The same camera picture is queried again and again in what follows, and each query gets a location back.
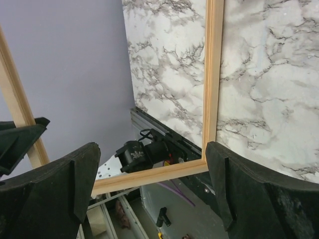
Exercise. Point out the black table edge rail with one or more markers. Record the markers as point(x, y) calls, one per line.
point(149, 129)

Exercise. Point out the light wooden picture frame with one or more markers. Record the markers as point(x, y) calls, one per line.
point(19, 108)

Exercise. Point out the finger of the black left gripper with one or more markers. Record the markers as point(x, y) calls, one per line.
point(15, 142)

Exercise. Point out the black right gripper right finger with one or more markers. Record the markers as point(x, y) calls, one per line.
point(256, 202)

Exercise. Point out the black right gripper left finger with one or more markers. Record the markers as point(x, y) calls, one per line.
point(51, 201)

